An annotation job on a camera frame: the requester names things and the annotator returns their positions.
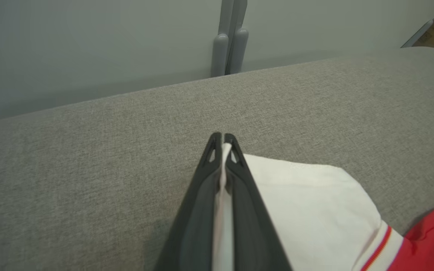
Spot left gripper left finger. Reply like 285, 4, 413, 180
155, 132, 223, 271

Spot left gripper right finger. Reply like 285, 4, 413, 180
225, 132, 293, 271

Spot red number 23 jersey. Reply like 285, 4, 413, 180
211, 143, 434, 271

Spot grey fabric sofa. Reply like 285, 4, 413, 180
0, 47, 434, 271

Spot grey partition post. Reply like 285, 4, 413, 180
210, 0, 248, 78

